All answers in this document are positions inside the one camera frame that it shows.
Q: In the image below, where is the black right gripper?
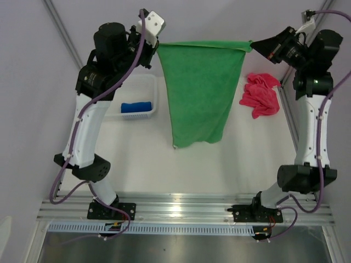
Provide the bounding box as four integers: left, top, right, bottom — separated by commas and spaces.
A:
251, 26, 313, 71

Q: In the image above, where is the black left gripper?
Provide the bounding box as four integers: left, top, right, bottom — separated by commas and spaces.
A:
114, 24, 157, 77

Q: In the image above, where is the blue towel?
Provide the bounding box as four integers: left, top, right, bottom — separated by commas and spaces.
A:
121, 101, 152, 113

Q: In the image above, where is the green towel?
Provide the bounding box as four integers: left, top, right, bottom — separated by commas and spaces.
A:
157, 41, 252, 148

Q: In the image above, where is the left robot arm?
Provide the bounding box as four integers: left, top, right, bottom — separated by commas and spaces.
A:
54, 22, 163, 219

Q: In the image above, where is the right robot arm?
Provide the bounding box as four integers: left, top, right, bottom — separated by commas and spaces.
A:
250, 27, 343, 221

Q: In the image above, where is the pink towel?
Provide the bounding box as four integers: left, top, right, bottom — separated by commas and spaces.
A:
239, 73, 280, 119

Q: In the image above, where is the white plastic basket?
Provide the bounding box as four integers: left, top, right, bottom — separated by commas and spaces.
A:
104, 74, 158, 121

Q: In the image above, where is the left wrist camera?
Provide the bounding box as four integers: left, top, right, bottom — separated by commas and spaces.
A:
144, 10, 166, 48

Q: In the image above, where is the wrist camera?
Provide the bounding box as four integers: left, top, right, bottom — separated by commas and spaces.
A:
296, 9, 316, 34
144, 10, 166, 48

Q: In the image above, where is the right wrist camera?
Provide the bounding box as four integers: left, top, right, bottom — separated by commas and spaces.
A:
296, 9, 316, 34

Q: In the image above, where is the aluminium frame rail right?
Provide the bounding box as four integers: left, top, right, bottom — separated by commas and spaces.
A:
278, 83, 320, 203

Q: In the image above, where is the aluminium frame post right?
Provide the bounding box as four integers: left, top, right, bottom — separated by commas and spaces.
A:
280, 11, 325, 86

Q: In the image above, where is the aluminium frame post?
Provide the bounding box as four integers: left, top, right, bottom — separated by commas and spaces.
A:
280, 11, 325, 86
42, 0, 83, 70

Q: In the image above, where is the aluminium frame post left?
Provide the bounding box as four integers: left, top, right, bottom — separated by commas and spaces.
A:
42, 0, 83, 70

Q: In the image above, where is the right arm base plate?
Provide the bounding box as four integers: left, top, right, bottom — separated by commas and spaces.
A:
227, 204, 283, 223

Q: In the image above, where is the aluminium front rail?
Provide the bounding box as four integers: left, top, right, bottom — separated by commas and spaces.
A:
37, 193, 335, 227

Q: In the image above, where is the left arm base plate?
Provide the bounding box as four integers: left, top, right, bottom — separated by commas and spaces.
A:
87, 202, 137, 221

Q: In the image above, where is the slotted cable duct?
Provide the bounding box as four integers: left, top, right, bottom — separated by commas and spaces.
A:
48, 222, 254, 236

